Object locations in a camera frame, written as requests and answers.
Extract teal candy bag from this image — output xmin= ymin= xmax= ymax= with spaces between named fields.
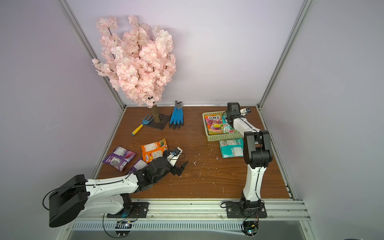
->
xmin=219 ymin=139 xmax=244 ymax=159
xmin=222 ymin=113 xmax=237 ymax=134

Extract green circuit board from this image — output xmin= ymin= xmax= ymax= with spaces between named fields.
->
xmin=115 ymin=221 xmax=133 ymax=238
xmin=242 ymin=221 xmax=259 ymax=237

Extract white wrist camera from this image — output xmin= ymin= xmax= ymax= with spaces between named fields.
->
xmin=167 ymin=147 xmax=183 ymax=167
xmin=240 ymin=108 xmax=252 ymax=116

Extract dark metal tree base plate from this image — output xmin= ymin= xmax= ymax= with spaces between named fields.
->
xmin=147 ymin=114 xmax=171 ymax=130

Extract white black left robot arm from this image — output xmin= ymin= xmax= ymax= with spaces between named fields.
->
xmin=45 ymin=156 xmax=187 ymax=228

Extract teal yellow garden fork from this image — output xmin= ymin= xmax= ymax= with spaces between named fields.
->
xmin=131 ymin=115 xmax=153 ymax=136

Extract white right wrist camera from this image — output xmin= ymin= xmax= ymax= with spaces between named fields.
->
xmin=240 ymin=108 xmax=252 ymax=116

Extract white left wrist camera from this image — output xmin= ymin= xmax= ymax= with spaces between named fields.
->
xmin=167 ymin=147 xmax=183 ymax=167

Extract aluminium mounting rail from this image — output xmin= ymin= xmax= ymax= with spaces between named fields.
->
xmin=56 ymin=199 xmax=319 ymax=240

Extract right green circuit board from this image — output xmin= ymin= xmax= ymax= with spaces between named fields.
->
xmin=242 ymin=221 xmax=259 ymax=237

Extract blue black garden glove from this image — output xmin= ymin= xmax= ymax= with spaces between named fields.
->
xmin=169 ymin=101 xmax=184 ymax=129

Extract orange candy bag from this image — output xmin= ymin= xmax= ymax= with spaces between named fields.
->
xmin=205 ymin=115 xmax=223 ymax=136
xmin=141 ymin=139 xmax=168 ymax=164

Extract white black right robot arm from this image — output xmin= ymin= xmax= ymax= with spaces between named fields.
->
xmin=226 ymin=102 xmax=273 ymax=213

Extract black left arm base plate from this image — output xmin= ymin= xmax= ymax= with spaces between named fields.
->
xmin=107 ymin=202 xmax=150 ymax=219

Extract light green plastic basket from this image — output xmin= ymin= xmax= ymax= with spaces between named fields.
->
xmin=202 ymin=111 xmax=242 ymax=142

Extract purple candy bag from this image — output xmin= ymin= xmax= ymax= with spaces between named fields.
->
xmin=128 ymin=159 xmax=148 ymax=174
xmin=102 ymin=146 xmax=137 ymax=172

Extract pink blossom artificial tree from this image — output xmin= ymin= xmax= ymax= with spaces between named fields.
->
xmin=92 ymin=16 xmax=176 ymax=123

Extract left green circuit board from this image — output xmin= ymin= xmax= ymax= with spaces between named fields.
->
xmin=115 ymin=221 xmax=133 ymax=238

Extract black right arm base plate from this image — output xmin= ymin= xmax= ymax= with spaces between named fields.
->
xmin=221 ymin=200 xmax=268 ymax=219

